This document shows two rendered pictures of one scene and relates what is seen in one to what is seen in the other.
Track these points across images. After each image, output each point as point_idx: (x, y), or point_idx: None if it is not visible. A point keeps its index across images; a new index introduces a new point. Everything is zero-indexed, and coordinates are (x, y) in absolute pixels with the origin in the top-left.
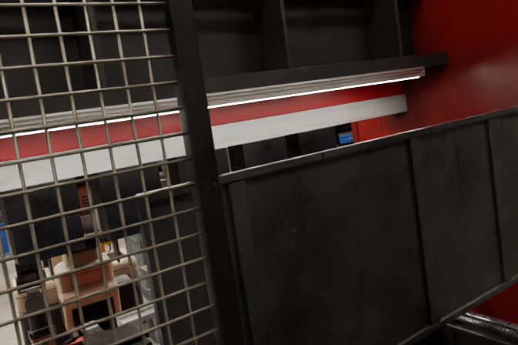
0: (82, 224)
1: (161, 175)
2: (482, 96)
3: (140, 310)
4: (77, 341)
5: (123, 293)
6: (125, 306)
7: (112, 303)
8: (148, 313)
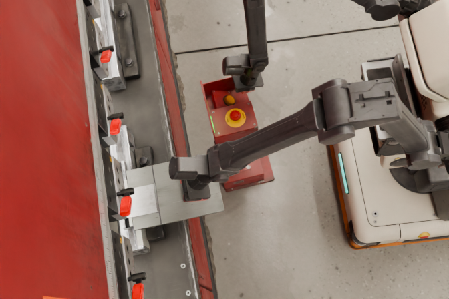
0: (403, 98)
1: (211, 164)
2: None
3: (121, 143)
4: (207, 109)
5: (421, 172)
6: (415, 176)
7: (379, 154)
8: (111, 147)
